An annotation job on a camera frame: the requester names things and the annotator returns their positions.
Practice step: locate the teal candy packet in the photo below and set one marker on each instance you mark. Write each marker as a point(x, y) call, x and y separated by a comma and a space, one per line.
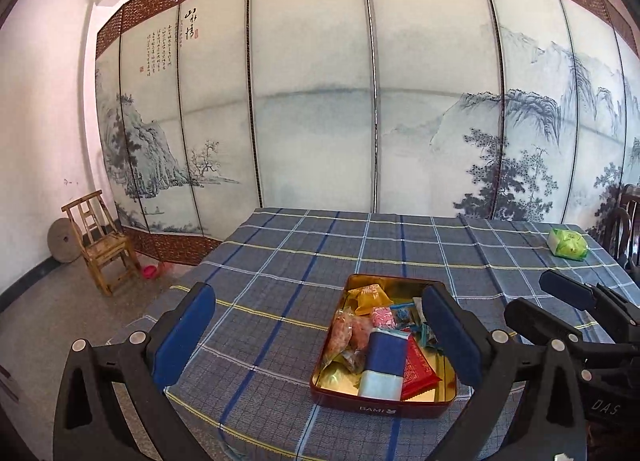
point(402, 312)

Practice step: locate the blue dark-cake packet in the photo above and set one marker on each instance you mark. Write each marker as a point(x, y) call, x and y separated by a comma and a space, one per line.
point(425, 336)

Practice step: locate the painted folding screen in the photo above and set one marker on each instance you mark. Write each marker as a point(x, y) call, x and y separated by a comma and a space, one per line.
point(310, 91)

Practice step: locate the small light wooden chair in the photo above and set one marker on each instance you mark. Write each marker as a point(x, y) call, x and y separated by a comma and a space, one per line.
point(107, 243)

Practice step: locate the small red plastic dish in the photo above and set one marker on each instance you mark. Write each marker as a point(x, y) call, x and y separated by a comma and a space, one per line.
point(150, 271)

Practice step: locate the red tin box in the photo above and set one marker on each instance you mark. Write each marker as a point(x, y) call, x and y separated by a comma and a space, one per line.
point(385, 411)

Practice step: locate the orange snack packet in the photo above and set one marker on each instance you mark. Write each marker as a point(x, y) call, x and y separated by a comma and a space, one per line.
point(372, 298)

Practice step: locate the pink snack packet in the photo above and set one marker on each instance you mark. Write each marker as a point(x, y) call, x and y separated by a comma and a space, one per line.
point(384, 317)

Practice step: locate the red snack packet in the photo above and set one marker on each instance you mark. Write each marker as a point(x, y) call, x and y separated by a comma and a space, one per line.
point(417, 371)

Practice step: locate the small clear orange-snack packet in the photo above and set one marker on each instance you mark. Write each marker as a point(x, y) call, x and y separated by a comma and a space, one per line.
point(336, 336)

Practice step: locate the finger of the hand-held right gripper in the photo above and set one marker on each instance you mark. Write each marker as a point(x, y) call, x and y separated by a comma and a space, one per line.
point(540, 321)
point(575, 288)

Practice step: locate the navy blue snack packet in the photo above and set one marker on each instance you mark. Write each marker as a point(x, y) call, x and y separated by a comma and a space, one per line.
point(385, 353)

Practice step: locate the green tissue pack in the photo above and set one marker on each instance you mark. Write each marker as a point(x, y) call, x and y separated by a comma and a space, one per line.
point(567, 243)

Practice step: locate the large clear biscuit packet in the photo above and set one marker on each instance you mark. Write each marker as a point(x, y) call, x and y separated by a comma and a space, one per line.
point(360, 346)

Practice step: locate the blue plaid tablecloth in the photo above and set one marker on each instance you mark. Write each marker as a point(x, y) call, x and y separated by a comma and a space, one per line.
point(280, 266)

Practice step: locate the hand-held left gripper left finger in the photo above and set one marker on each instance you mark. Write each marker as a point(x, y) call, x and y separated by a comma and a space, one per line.
point(182, 336)

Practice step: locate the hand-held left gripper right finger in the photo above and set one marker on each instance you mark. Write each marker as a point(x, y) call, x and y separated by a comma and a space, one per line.
point(450, 336)

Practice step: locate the dark wooden chair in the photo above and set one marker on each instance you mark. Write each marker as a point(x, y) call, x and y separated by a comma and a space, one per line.
point(627, 221)

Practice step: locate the round grey millstone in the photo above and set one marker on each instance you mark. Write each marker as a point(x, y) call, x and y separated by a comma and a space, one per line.
point(60, 241)

